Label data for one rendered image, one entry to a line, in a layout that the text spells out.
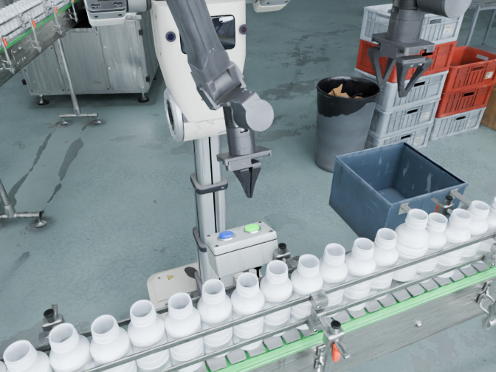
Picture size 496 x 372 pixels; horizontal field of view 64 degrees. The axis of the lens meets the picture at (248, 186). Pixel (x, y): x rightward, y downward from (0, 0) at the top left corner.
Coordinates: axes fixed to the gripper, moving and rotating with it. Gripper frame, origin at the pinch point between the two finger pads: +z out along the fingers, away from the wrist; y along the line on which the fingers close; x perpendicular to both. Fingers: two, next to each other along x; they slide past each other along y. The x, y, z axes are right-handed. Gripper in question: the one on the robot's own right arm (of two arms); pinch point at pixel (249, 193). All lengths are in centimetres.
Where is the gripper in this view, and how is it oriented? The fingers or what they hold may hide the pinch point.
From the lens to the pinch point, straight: 84.7
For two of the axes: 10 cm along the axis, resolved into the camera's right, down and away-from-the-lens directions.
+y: 9.3, -2.2, 3.0
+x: -3.5, -2.3, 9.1
